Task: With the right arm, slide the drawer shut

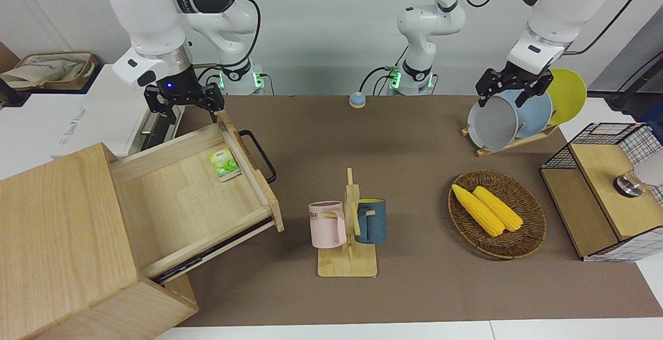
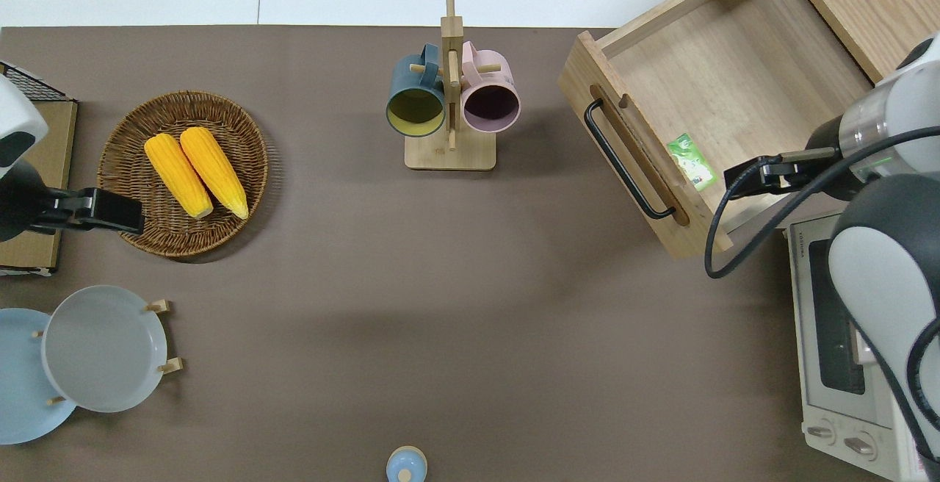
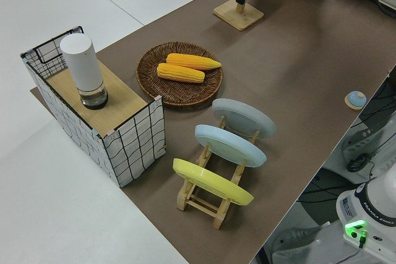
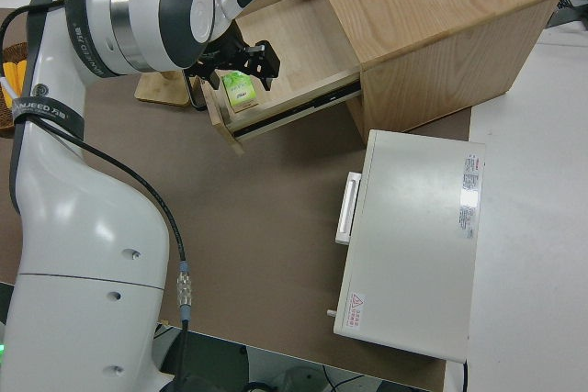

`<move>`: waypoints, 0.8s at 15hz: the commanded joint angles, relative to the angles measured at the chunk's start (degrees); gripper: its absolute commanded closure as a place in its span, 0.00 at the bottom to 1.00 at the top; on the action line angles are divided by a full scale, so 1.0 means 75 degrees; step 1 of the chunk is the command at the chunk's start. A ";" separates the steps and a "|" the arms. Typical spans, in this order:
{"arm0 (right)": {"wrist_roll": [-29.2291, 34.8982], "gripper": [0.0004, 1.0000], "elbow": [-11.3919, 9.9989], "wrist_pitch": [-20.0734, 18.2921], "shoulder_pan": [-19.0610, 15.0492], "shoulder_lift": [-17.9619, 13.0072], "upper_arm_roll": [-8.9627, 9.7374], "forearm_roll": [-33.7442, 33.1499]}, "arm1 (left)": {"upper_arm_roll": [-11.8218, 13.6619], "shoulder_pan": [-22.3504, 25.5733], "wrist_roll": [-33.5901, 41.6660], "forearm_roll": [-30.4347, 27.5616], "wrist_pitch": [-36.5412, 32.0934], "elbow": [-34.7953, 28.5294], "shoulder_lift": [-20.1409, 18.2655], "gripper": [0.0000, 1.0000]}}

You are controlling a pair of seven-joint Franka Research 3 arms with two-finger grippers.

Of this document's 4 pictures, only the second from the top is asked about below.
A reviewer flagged pink mug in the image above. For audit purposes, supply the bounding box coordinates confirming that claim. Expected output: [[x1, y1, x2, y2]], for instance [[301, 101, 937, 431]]
[[460, 41, 521, 134]]

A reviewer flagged black metal drawer handle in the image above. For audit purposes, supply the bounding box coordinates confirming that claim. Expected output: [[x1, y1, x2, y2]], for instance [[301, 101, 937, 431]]
[[584, 98, 676, 220]]

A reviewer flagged brown wicker basket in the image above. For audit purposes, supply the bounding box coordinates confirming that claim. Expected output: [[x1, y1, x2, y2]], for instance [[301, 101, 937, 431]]
[[97, 90, 270, 259]]

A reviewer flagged green snack packet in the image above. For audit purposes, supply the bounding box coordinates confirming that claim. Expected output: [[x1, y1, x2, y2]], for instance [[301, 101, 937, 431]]
[[667, 133, 718, 193]]

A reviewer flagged grey plate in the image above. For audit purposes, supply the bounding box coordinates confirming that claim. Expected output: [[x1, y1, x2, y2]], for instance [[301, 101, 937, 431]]
[[40, 285, 168, 414]]

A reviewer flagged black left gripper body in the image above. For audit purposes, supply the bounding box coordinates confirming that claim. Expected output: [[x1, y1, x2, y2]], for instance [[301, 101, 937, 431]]
[[31, 188, 98, 236]]

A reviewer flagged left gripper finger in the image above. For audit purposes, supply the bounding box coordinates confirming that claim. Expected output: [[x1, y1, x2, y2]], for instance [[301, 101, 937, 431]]
[[95, 188, 145, 236]]

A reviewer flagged wooden mug tree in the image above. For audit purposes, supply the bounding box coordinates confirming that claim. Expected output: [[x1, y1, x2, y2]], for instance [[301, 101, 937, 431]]
[[404, 0, 498, 172]]

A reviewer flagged light blue plate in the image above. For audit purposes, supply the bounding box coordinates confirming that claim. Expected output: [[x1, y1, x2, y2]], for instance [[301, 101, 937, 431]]
[[0, 308, 78, 445]]

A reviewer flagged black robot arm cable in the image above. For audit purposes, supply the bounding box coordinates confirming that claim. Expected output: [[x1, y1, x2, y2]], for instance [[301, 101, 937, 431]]
[[704, 126, 940, 461]]

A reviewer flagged wooden plate rack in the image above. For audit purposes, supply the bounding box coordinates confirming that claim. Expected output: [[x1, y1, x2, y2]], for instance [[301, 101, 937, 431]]
[[31, 298, 184, 406]]

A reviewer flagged dark blue mug yellow inside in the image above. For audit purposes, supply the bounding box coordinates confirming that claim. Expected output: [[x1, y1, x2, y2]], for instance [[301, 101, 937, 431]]
[[386, 43, 447, 137]]

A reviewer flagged light wooden drawer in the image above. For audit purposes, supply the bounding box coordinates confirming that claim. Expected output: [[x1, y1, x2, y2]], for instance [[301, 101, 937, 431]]
[[558, 0, 875, 261]]

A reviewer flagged wire grid box with board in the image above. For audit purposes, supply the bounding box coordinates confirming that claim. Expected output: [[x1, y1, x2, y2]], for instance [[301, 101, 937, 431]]
[[0, 62, 79, 277]]

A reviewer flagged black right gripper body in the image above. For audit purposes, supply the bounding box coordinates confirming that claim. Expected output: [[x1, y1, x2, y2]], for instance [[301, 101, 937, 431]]
[[762, 146, 842, 196]]

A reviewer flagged blue dome bell wooden base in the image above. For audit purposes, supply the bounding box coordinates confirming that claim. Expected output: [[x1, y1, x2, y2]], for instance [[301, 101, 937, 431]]
[[386, 445, 428, 482]]

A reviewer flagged white toaster oven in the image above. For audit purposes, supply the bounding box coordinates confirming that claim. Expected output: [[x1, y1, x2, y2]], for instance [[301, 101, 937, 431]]
[[787, 210, 940, 482]]

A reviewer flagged yellow corn cob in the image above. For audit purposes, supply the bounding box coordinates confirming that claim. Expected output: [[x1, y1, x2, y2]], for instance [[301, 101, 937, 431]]
[[143, 133, 214, 220], [179, 126, 250, 220]]

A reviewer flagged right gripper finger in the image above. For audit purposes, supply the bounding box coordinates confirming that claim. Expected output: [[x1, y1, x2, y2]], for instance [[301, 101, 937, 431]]
[[723, 157, 769, 201]]

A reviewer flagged large brown table mat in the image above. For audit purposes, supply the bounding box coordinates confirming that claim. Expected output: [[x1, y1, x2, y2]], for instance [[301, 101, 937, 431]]
[[0, 25, 845, 482]]

